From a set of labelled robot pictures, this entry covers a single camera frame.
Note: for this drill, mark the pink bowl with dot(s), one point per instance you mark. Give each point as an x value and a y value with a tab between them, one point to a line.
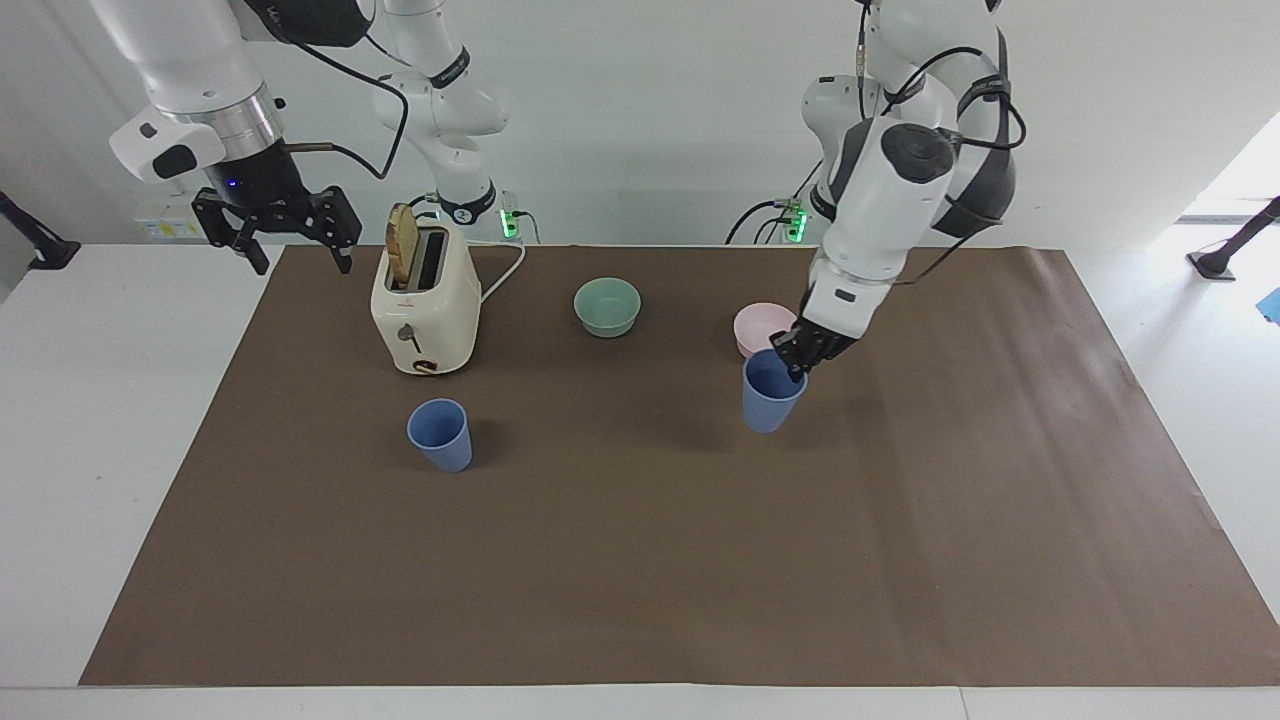
755	325

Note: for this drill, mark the blue cup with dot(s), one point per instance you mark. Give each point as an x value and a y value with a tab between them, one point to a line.
440	435
768	405

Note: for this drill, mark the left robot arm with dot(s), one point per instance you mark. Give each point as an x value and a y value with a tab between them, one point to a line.
890	210

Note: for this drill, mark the toast slice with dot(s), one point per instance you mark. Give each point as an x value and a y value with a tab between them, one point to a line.
402	245

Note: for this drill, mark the green bowl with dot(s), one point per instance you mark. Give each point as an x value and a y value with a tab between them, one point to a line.
607	308

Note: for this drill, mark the white wall socket strip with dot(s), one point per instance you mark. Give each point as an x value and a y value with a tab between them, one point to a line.
165	225

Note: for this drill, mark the black stand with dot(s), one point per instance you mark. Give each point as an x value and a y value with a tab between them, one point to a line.
45	250
1225	255

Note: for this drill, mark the cream toaster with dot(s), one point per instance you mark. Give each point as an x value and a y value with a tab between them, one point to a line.
425	315

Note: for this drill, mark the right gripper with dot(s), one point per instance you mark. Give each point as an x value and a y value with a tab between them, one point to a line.
255	178

